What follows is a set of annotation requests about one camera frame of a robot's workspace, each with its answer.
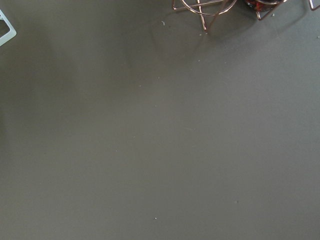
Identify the white wire rack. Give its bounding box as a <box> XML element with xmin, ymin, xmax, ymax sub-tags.
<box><xmin>0</xmin><ymin>11</ymin><xmax>17</xmax><ymax>46</ymax></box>

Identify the dark sauce bottle front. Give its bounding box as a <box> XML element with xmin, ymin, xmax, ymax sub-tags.
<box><xmin>244</xmin><ymin>0</ymin><xmax>280</xmax><ymax>12</ymax></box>

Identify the copper wire bottle rack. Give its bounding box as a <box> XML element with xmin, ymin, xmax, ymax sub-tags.
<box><xmin>171</xmin><ymin>0</ymin><xmax>286</xmax><ymax>32</ymax></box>

